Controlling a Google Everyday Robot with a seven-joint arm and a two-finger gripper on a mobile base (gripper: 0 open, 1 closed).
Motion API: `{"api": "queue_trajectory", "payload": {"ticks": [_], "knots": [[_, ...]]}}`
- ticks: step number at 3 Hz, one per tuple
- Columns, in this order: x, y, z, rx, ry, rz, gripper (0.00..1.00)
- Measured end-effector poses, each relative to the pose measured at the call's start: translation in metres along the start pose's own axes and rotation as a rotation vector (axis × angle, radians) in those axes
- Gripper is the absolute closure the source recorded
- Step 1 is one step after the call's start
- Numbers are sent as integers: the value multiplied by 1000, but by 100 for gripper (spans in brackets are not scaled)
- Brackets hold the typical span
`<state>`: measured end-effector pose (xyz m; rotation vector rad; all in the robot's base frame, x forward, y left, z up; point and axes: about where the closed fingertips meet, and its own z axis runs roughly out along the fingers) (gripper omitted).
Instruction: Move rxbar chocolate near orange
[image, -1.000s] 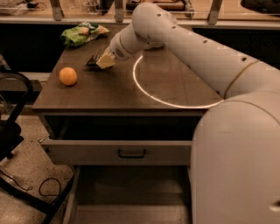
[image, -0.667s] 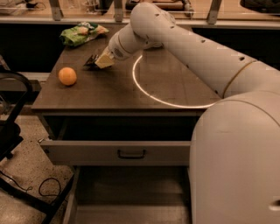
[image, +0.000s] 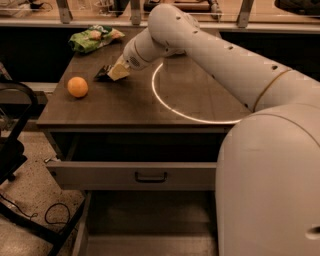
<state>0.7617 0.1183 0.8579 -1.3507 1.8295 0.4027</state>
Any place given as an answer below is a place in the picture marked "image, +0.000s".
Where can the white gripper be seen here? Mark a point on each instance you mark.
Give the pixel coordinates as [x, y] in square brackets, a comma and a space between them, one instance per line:
[130, 59]

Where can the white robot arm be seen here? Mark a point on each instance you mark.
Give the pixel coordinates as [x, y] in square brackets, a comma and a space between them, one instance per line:
[268, 171]

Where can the green chip bag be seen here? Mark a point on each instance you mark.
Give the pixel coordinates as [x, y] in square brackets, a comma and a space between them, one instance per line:
[93, 38]

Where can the orange fruit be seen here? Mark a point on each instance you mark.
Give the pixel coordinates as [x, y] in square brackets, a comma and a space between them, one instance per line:
[77, 87]

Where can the grey drawer cabinet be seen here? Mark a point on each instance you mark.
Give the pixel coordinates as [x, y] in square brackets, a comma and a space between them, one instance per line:
[172, 111]

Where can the black chair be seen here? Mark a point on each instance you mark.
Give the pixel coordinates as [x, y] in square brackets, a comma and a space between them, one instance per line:
[11, 158]

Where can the upper grey drawer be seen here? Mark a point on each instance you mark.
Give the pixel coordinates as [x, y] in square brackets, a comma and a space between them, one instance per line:
[158, 176]

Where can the lower open grey drawer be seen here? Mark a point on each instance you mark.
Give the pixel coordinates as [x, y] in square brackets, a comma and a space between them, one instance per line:
[147, 223]

